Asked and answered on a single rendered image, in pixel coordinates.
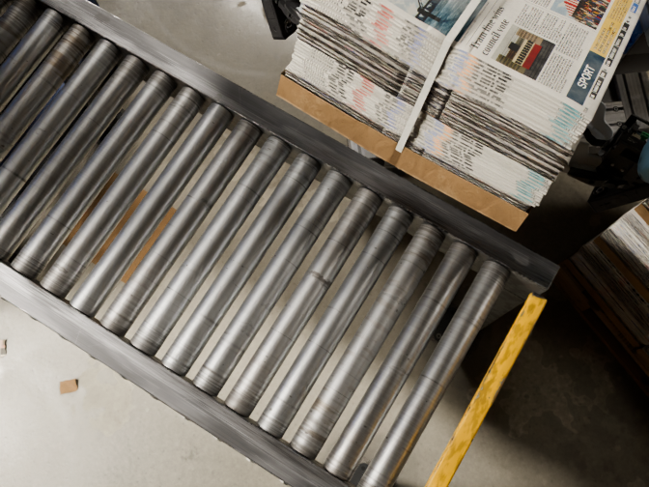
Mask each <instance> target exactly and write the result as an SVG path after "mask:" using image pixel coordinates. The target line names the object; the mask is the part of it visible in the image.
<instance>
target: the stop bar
mask: <svg viewBox="0 0 649 487"><path fill-rule="evenodd" d="M547 302H548V301H547V299H546V298H544V297H542V296H540V295H539V294H537V293H535V292H532V293H530V294H529V296H528V298H527V299H526V301H525V303H524V305H523V307H522V309H521V311H520V313H519V315H518V317H517V319H516V320H515V322H514V324H513V326H512V327H511V329H510V330H509V332H508V334H507V336H506V338H505V340H504V341H503V343H502V345H501V347H500V349H499V351H498V352H497V354H496V356H495V358H494V361H493V362H492V364H491V366H490V368H489V370H488V372H487V373H486V375H485V377H484V379H483V381H482V383H481V384H480V386H479V388H478V389H477V391H476V393H475V394H474V396H473V398H472V400H471V402H470V404H469V405H468V407H467V409H466V412H465V414H464V415H463V417H462V419H461V421H460V423H459V425H458V426H457V428H456V430H455V432H454V434H453V436H452V437H451V439H450V441H449V443H448V445H447V447H446V448H445V449H444V451H443V453H442V455H441V457H440V459H439V460H438V462H437V465H436V467H435V469H434V470H433V472H432V474H431V476H430V478H429V480H428V481H427V483H426V485H425V487H448V486H449V484H450V482H451V480H452V478H453V476H454V474H455V473H456V471H457V469H458V468H459V466H460V464H461V462H462V460H463V459H464V457H465V455H466V452H467V450H468V448H469V447H470V445H471V443H472V441H473V439H474V437H475V435H476V434H477V432H478V430H479V428H480V426H481V424H482V422H483V420H484V419H485V417H486V415H487V413H488V411H489V409H490V407H491V406H492V404H493V402H494V400H495V398H496V396H497V395H498V393H499V391H500V389H501V387H502V385H503V383H504V382H505V380H506V378H507V376H508V374H509V372H510V370H511V368H512V367H513V365H514V363H515V361H516V359H517V357H518V355H519V354H520V352H521V350H522V347H523V345H524V343H525V342H526V340H527V338H528V336H530V335H531V334H532V330H533V328H534V326H535V324H536V322H537V320H538V318H539V316H540V315H541V313H542V311H543V309H544V307H545V305H546V303H547Z"/></svg>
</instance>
